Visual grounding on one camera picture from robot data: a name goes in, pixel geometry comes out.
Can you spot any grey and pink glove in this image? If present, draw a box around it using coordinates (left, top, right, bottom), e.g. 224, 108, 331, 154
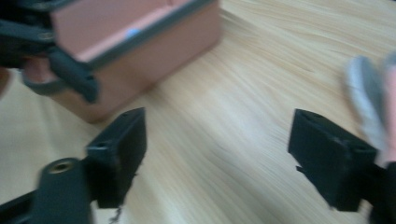
345, 51, 396, 167

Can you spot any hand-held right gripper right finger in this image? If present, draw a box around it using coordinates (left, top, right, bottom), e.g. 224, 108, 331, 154
288, 108, 379, 213

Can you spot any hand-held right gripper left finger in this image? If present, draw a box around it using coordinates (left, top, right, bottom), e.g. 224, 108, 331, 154
85, 106, 148, 209

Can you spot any pink basin with grey rim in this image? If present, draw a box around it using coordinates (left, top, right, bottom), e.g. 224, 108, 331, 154
22, 0, 222, 124

